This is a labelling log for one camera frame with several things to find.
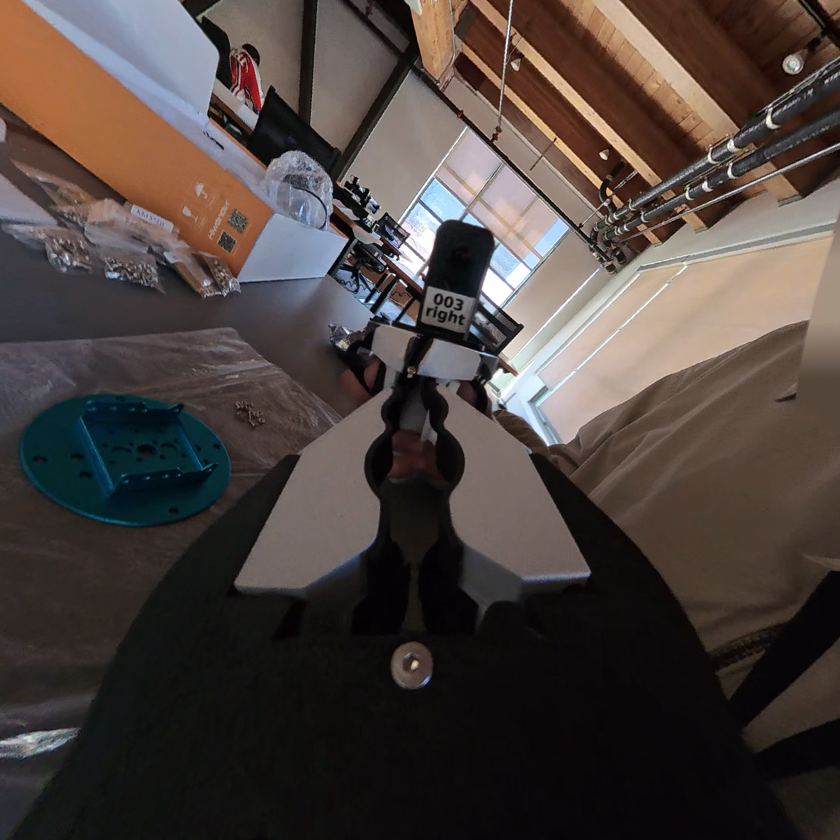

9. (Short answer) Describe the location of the bag of brass standoffs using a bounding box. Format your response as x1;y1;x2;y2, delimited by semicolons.
164;249;240;299

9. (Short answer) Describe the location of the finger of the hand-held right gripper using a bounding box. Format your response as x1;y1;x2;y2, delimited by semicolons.
369;325;421;434
413;341;501;442

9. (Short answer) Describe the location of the red and white jacket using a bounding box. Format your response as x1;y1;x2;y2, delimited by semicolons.
226;42;265;112

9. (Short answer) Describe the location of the black monitor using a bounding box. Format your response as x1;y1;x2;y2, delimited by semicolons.
252;85;342;175

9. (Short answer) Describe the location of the crumpled clear wrapper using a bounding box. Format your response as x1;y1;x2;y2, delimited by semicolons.
328;322;368;358

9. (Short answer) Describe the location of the black ceiling pipe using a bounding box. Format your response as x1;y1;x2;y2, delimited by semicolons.
594;112;840;247
591;59;840;231

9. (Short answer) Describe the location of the clear wrapped bundle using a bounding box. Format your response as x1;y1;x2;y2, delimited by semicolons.
262;150;336;231

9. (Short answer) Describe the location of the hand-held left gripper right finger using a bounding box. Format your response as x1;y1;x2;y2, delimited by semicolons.
430;392;589;631

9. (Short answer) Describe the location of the blue round metal plate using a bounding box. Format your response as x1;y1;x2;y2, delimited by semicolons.
20;394;232;529

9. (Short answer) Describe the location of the orange and white cardboard box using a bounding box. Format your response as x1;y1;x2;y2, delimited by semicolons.
0;0;349;284

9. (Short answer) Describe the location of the person's right hand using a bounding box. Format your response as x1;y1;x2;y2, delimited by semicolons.
341;361;493;487

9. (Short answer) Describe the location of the white foam sheet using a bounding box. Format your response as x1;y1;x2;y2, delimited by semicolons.
0;174;53;227

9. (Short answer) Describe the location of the small bag of screws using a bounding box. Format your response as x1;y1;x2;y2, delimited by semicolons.
39;226;96;273
85;200;181;247
101;252;161;290

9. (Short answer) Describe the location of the blue square metal bracket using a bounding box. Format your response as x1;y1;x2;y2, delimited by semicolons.
77;402;219;503

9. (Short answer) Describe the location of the dark grey desk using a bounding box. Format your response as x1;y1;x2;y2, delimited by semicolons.
0;108;388;742

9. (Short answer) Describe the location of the bright window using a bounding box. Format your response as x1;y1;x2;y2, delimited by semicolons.
397;128;572;312

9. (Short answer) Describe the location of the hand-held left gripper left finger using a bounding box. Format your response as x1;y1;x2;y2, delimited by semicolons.
234;389;398;634

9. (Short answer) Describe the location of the background work table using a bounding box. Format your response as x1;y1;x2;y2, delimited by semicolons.
331;197;434;316

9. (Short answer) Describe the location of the clear plastic bag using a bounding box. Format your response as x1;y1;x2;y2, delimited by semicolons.
0;326;368;775

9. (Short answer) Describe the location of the person's right forearm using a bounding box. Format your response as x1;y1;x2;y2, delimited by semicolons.
492;320;818;657

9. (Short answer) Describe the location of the thin grey ceiling pipe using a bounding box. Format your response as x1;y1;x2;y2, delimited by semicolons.
597;138;840;263

